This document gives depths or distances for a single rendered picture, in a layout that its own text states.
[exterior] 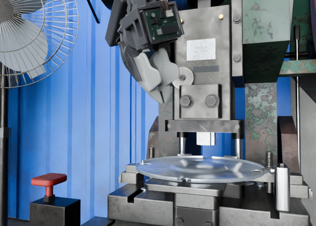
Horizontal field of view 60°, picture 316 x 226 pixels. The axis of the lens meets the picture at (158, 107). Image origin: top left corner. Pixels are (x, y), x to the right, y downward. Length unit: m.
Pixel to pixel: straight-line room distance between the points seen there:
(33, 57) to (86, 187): 1.29
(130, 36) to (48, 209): 0.42
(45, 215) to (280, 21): 0.66
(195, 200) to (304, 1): 0.98
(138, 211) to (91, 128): 1.55
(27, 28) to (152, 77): 0.86
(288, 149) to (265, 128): 0.13
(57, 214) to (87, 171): 1.58
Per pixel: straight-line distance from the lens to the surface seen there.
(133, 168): 0.82
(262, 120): 0.93
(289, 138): 1.03
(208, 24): 0.72
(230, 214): 0.65
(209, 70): 0.69
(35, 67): 1.24
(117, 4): 0.48
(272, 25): 0.66
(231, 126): 0.69
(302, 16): 1.36
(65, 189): 2.39
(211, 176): 0.56
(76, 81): 2.31
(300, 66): 0.88
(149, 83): 0.46
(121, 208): 0.71
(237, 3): 0.69
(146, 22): 0.42
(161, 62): 0.48
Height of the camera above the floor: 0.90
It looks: 2 degrees up
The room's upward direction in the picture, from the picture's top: straight up
